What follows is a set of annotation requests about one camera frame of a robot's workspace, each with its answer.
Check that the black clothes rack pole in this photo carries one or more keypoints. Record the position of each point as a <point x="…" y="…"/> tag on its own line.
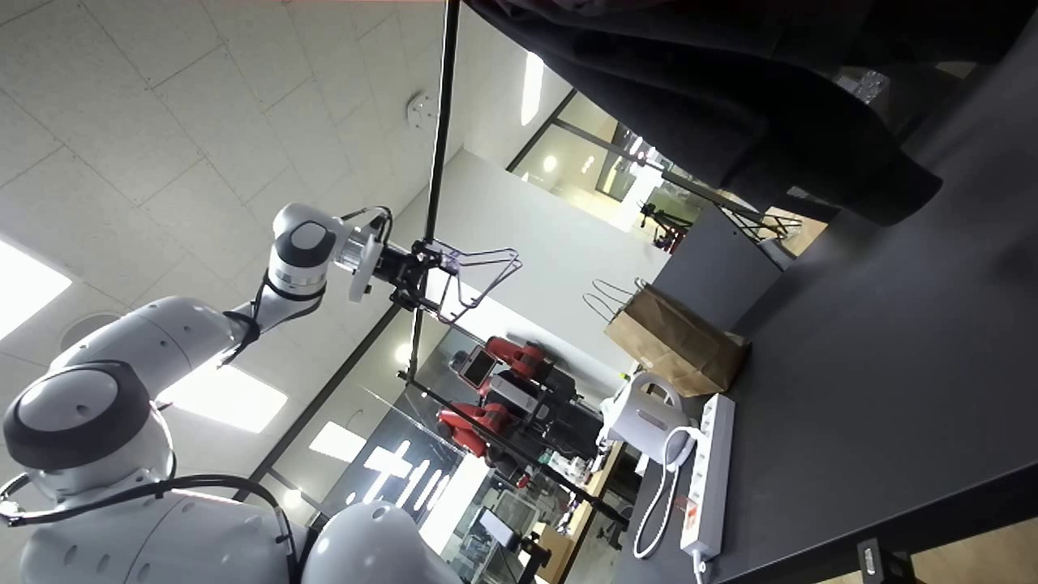
<point x="442" y="122"/>

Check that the black hanging cloth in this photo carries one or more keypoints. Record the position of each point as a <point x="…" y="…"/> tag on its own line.
<point x="744" y="91"/>

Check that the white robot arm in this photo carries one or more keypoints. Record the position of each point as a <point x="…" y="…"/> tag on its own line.
<point x="89" y="431"/>

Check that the grey box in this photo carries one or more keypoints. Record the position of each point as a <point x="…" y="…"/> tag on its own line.
<point x="717" y="269"/>

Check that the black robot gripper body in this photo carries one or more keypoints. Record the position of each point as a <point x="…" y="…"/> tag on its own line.
<point x="404" y="269"/>

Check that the white power strip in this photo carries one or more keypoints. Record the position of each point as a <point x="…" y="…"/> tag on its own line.
<point x="701" y="528"/>

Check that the red office chair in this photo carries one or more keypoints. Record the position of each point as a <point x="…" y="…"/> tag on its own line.
<point x="507" y="376"/>

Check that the brown paper bag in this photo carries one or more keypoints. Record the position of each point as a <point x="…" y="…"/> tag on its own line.
<point x="676" y="344"/>

